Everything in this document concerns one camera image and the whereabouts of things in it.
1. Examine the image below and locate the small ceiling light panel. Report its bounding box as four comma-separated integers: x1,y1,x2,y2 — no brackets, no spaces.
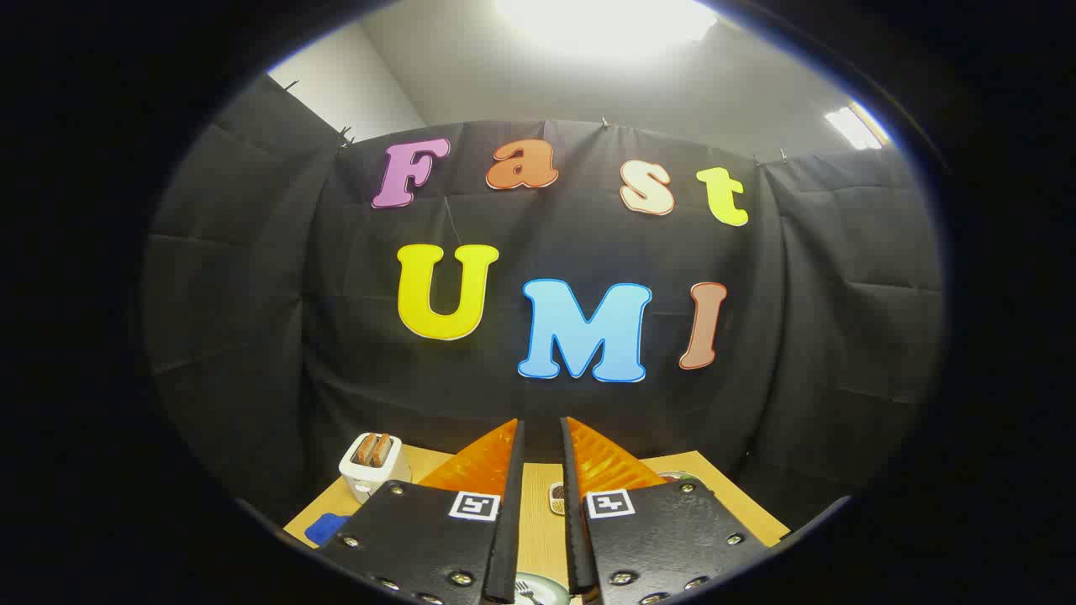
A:
824,101,892,152

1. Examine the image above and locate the large ceiling light panel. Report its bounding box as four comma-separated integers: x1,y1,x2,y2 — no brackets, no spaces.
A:
496,0,720,51

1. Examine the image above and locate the blue cloth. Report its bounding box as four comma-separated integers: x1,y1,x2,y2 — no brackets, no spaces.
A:
304,513,350,547

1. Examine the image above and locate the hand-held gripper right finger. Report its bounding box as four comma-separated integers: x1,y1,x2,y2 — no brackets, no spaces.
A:
559,416,770,605

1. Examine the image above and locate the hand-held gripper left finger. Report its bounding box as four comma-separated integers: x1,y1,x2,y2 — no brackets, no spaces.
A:
318,418,526,605

